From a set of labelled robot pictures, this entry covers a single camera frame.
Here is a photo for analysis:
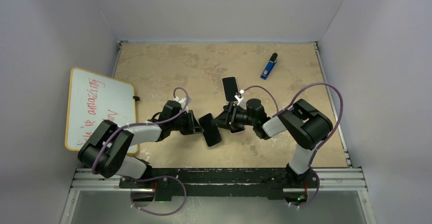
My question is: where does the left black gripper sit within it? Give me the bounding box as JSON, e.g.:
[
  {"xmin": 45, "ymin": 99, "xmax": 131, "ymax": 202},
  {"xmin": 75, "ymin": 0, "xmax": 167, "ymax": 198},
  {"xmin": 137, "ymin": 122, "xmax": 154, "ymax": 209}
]
[{"xmin": 170, "ymin": 110, "xmax": 204, "ymax": 136}]

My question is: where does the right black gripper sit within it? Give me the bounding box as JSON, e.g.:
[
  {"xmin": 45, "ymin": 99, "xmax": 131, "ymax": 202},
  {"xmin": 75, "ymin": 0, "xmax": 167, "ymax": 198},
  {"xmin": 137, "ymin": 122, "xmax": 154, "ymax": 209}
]
[{"xmin": 211, "ymin": 102, "xmax": 256, "ymax": 131}]

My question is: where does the black phone face down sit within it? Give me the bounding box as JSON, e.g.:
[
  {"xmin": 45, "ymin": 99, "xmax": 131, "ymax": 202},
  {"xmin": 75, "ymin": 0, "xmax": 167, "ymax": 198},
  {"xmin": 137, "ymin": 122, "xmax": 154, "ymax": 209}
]
[{"xmin": 198, "ymin": 113, "xmax": 222, "ymax": 148}]

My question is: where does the clear phone case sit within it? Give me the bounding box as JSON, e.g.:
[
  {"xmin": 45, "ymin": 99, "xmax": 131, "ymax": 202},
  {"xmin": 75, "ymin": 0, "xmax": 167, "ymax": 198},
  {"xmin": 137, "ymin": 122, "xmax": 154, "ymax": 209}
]
[{"xmin": 221, "ymin": 76, "xmax": 241, "ymax": 103}]

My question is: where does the black phone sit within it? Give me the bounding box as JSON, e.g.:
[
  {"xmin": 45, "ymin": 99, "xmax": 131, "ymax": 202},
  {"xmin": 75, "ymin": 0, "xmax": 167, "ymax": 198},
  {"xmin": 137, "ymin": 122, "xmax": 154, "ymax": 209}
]
[{"xmin": 229, "ymin": 126, "xmax": 245, "ymax": 134}]

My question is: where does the dark blue phone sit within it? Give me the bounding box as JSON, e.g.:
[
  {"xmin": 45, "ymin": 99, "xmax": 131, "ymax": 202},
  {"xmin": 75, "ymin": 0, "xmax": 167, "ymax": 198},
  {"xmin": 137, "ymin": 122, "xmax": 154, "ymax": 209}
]
[{"xmin": 222, "ymin": 76, "xmax": 239, "ymax": 102}]

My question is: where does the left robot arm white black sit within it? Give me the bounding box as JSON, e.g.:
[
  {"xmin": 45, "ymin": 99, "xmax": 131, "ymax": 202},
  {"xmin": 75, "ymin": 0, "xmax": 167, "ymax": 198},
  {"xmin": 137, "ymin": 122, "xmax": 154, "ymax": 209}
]
[{"xmin": 77, "ymin": 98, "xmax": 204, "ymax": 188}]

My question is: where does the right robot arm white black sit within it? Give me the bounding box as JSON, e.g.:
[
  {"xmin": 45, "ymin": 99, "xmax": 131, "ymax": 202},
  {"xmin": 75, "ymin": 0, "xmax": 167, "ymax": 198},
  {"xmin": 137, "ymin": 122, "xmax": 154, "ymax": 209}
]
[{"xmin": 211, "ymin": 98, "xmax": 334, "ymax": 187}]

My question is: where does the blue marker black cap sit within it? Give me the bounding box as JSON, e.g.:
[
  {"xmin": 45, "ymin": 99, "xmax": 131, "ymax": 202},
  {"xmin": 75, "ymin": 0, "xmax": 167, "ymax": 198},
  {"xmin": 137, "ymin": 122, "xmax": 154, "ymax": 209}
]
[{"xmin": 260, "ymin": 52, "xmax": 278, "ymax": 80}]

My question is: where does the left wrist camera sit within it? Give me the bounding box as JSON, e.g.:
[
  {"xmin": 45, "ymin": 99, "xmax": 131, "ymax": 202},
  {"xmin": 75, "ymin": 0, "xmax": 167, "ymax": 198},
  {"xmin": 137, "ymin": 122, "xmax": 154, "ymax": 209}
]
[{"xmin": 174, "ymin": 96, "xmax": 191, "ymax": 112}]

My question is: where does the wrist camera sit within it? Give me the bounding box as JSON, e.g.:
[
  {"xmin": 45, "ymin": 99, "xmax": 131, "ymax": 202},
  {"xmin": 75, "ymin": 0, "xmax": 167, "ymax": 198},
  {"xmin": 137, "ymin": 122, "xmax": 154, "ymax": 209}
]
[
  {"xmin": 174, "ymin": 96, "xmax": 191, "ymax": 112},
  {"xmin": 234, "ymin": 90, "xmax": 245, "ymax": 107}
]

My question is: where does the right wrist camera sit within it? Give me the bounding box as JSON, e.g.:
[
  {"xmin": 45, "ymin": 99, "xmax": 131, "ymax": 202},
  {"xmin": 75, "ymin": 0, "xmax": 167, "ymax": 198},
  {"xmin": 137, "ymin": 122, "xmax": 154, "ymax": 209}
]
[{"xmin": 234, "ymin": 90, "xmax": 245, "ymax": 107}]

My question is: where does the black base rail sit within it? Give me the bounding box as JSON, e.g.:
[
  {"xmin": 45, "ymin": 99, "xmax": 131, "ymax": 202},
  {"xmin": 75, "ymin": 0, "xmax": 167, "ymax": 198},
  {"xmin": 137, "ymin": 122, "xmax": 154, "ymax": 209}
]
[{"xmin": 119, "ymin": 167, "xmax": 319, "ymax": 203}]

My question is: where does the whiteboard with yellow frame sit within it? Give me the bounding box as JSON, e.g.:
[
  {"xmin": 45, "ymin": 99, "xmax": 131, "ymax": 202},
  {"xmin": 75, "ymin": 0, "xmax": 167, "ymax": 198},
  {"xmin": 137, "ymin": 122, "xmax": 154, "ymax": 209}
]
[{"xmin": 65, "ymin": 67, "xmax": 137, "ymax": 151}]

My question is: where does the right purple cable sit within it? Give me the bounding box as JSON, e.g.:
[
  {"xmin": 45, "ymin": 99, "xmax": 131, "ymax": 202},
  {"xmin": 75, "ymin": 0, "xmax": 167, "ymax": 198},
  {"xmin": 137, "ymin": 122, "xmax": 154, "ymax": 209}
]
[{"xmin": 239, "ymin": 82, "xmax": 344, "ymax": 209}]

